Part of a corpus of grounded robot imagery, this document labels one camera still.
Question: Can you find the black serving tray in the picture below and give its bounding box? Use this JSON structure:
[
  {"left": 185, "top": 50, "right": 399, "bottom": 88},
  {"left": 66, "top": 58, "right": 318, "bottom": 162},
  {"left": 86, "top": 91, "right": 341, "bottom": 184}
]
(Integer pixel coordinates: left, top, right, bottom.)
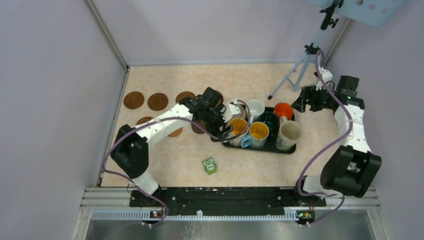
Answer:
[{"left": 221, "top": 125, "right": 297, "bottom": 155}]

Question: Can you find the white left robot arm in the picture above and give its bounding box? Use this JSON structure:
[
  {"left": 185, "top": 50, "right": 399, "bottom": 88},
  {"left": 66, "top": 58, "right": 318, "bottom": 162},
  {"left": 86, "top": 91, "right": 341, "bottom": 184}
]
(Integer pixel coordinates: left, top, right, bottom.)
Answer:
[{"left": 106, "top": 87, "right": 242, "bottom": 207}]

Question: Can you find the plain white mug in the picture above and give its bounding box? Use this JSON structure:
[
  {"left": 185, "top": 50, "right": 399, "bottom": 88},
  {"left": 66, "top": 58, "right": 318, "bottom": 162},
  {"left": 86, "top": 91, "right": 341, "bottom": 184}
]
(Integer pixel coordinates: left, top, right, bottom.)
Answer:
[{"left": 247, "top": 99, "right": 265, "bottom": 125}]

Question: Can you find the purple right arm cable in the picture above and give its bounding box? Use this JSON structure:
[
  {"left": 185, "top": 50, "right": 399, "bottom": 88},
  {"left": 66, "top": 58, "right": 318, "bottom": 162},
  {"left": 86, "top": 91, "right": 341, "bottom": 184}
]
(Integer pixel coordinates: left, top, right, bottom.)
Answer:
[{"left": 296, "top": 49, "right": 354, "bottom": 228}]

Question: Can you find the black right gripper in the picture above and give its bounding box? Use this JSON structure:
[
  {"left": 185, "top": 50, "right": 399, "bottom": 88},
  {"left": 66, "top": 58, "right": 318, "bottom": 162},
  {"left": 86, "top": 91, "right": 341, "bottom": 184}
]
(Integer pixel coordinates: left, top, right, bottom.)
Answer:
[{"left": 290, "top": 83, "right": 334, "bottom": 113}]

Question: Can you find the blue mug yellow inside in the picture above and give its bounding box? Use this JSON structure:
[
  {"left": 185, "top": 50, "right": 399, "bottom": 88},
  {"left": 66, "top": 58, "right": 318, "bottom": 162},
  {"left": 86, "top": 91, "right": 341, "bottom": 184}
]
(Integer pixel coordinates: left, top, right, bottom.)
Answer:
[{"left": 240, "top": 122, "right": 270, "bottom": 149}]

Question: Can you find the tall cream patterned mug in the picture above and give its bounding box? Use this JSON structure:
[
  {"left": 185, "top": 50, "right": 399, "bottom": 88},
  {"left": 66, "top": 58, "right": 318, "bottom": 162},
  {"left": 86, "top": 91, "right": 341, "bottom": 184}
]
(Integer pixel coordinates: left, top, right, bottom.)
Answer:
[{"left": 275, "top": 116, "right": 302, "bottom": 151}]

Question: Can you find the green owl figure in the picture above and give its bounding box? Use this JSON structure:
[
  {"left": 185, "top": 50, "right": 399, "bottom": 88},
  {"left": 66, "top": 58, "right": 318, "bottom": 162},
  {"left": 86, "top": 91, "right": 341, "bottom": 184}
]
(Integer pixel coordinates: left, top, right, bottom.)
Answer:
[{"left": 202, "top": 157, "right": 218, "bottom": 175}]

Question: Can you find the white mug yellow inside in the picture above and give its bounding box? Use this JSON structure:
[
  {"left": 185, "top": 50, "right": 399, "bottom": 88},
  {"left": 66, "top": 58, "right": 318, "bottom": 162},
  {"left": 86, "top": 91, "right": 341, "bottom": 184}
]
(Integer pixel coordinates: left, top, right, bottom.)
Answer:
[{"left": 226, "top": 118, "right": 249, "bottom": 147}]

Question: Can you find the black mug orange inside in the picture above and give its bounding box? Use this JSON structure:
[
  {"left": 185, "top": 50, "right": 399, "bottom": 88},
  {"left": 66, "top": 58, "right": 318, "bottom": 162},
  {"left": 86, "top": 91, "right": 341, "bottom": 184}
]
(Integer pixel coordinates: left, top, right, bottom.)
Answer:
[{"left": 273, "top": 102, "right": 294, "bottom": 120}]

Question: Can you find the blue camera tripod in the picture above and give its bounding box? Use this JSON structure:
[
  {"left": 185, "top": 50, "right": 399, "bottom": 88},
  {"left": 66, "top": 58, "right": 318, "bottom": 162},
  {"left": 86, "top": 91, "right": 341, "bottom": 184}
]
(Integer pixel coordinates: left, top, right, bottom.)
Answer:
[{"left": 267, "top": 0, "right": 344, "bottom": 100}]

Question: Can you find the dark green mug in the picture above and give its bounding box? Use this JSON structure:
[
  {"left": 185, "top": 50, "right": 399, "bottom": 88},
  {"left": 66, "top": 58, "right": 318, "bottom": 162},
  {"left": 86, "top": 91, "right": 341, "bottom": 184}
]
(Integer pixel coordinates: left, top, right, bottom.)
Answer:
[{"left": 259, "top": 111, "right": 280, "bottom": 136}]

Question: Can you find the dark brown coaster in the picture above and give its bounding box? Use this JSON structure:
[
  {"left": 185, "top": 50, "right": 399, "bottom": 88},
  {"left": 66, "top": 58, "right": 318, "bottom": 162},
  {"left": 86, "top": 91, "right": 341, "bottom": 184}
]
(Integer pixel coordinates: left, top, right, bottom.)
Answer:
[{"left": 191, "top": 121, "right": 206, "bottom": 135}]

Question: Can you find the light wooden coaster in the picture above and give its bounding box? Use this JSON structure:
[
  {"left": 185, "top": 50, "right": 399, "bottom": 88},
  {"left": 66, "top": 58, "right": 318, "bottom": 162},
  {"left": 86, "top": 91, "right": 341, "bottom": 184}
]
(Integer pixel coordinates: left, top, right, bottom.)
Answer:
[{"left": 168, "top": 127, "right": 183, "bottom": 138}]

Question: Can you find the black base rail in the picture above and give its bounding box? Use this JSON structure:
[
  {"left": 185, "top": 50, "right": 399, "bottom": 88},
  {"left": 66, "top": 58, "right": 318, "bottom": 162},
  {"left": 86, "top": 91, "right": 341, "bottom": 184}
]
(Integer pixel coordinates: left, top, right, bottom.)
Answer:
[{"left": 129, "top": 186, "right": 327, "bottom": 216}]

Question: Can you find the white cable duct strip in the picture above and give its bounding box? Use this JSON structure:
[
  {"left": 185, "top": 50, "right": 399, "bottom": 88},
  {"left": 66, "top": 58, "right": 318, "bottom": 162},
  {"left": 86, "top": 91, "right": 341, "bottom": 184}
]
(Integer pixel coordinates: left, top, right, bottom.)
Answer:
[{"left": 91, "top": 209, "right": 299, "bottom": 222}]

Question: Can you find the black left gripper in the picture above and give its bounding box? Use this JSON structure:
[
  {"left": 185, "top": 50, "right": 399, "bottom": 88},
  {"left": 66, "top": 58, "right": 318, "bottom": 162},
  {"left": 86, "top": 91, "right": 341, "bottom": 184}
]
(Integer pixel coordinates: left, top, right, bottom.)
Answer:
[{"left": 202, "top": 103, "right": 233, "bottom": 142}]

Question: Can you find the light blue perforated panel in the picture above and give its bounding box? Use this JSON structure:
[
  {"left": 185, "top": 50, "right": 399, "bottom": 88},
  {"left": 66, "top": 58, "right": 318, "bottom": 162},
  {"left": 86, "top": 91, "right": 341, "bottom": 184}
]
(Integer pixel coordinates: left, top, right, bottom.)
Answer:
[{"left": 301, "top": 0, "right": 408, "bottom": 29}]

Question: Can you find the beige round mug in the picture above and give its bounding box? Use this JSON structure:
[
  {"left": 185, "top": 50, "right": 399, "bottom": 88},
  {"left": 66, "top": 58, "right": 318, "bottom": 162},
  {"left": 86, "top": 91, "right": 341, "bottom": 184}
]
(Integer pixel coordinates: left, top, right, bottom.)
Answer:
[{"left": 232, "top": 104, "right": 247, "bottom": 120}]

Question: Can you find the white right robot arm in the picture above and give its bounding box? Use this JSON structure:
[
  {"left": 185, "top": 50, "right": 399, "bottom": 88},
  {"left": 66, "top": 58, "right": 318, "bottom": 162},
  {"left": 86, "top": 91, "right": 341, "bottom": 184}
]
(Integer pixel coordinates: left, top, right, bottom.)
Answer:
[{"left": 291, "top": 75, "right": 382, "bottom": 206}]

